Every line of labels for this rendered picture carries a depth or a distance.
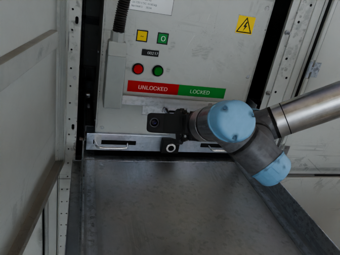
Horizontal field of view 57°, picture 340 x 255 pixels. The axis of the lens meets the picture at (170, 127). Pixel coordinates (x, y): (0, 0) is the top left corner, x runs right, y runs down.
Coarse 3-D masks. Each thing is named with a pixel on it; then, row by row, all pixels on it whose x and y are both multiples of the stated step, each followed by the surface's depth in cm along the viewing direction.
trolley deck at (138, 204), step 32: (96, 192) 84; (128, 192) 86; (160, 192) 89; (192, 192) 91; (224, 192) 94; (256, 192) 96; (128, 224) 75; (160, 224) 77; (192, 224) 79; (224, 224) 81; (256, 224) 83
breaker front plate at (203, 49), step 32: (192, 0) 86; (224, 0) 88; (256, 0) 91; (128, 32) 86; (192, 32) 91; (224, 32) 93; (256, 32) 95; (128, 64) 91; (160, 64) 93; (192, 64) 95; (224, 64) 98; (160, 96) 97; (192, 96) 100; (224, 96) 103; (96, 128) 97; (128, 128) 100
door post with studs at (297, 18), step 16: (304, 0) 89; (288, 16) 91; (304, 16) 92; (288, 32) 92; (304, 32) 94; (288, 48) 95; (272, 64) 101; (288, 64) 98; (272, 80) 100; (272, 96) 102
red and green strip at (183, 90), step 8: (128, 80) 93; (128, 88) 94; (136, 88) 94; (144, 88) 95; (152, 88) 96; (160, 88) 96; (168, 88) 97; (176, 88) 97; (184, 88) 98; (192, 88) 99; (200, 88) 99; (208, 88) 100; (216, 88) 101; (200, 96) 101; (208, 96) 101; (216, 96) 102
